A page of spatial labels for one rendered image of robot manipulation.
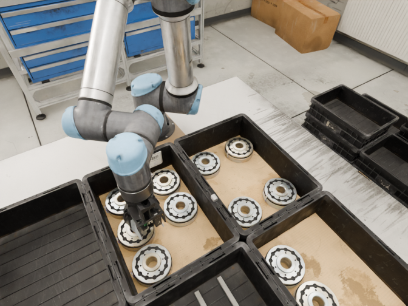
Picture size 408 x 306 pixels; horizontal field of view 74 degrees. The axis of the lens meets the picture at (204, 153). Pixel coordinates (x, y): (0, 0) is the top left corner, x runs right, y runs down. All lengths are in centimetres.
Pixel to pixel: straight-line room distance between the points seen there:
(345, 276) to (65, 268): 74
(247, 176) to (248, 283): 35
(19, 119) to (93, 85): 221
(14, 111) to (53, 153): 168
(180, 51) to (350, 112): 136
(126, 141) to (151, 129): 8
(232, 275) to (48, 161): 89
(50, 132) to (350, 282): 233
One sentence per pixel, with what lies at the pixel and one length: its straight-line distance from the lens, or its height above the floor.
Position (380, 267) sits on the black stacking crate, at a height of 87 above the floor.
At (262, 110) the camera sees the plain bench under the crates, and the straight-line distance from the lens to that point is 143.
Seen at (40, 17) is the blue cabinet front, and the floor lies 78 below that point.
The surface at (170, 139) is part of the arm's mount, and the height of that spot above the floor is 80.
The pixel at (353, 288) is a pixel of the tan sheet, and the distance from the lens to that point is 87.
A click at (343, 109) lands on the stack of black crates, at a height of 49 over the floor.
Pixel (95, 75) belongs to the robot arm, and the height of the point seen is 124.
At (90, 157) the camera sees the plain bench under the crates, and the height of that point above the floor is 70.
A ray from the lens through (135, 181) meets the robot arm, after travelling 56.
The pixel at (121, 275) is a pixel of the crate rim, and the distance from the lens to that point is 71.
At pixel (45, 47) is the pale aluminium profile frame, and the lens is 246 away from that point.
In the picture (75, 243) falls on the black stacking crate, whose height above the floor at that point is 83.
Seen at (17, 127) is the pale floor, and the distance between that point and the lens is 279.
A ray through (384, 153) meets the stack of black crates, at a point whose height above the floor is 38.
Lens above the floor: 157
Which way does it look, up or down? 48 degrees down
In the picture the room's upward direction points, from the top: 1 degrees clockwise
